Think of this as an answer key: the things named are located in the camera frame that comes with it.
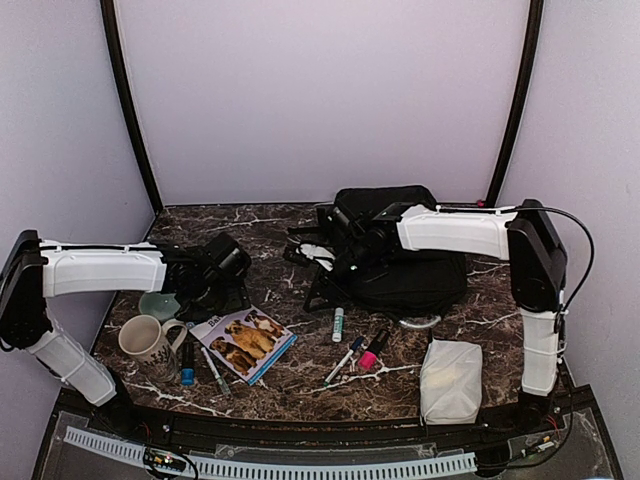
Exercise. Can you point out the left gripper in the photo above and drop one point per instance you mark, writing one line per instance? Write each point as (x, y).
(237, 300)

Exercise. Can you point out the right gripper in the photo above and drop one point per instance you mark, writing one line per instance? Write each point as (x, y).
(321, 286)

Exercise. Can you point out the dog picture book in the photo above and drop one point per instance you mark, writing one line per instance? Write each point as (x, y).
(248, 342)

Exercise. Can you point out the black student bag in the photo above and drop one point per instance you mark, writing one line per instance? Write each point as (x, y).
(409, 283)

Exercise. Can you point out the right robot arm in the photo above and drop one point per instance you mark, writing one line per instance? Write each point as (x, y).
(523, 236)

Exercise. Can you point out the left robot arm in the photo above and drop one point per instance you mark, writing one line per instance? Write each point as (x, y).
(37, 270)

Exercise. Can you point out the white glue stick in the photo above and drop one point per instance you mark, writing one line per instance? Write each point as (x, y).
(338, 321)

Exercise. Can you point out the white thin pen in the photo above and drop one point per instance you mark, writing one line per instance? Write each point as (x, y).
(224, 387)

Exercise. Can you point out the green ceramic bowl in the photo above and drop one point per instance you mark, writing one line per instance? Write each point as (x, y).
(163, 307)

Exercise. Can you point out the white pen blue cap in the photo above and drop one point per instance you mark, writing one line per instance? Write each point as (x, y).
(351, 351)

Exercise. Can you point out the black marker blue cap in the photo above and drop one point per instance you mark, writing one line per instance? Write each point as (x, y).
(188, 364)

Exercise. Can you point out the cream patterned mug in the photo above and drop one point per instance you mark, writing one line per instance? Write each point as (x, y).
(153, 346)

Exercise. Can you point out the white cloth pouch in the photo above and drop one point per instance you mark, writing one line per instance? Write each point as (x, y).
(451, 383)

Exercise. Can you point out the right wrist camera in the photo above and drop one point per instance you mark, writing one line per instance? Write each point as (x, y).
(304, 254)

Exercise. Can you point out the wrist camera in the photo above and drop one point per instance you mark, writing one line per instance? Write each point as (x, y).
(304, 254)
(227, 256)

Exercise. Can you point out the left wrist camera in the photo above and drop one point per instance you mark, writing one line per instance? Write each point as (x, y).
(227, 256)

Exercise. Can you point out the white slotted cable duct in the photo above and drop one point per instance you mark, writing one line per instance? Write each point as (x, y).
(163, 463)

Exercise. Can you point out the black front rail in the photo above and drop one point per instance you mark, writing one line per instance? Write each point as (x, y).
(201, 417)

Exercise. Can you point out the left black frame post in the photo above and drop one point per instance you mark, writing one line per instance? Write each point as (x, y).
(126, 101)

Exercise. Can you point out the black frame post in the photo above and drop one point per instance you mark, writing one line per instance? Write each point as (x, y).
(126, 101)
(525, 70)

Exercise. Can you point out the right black frame post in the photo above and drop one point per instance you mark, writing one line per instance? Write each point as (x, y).
(525, 70)

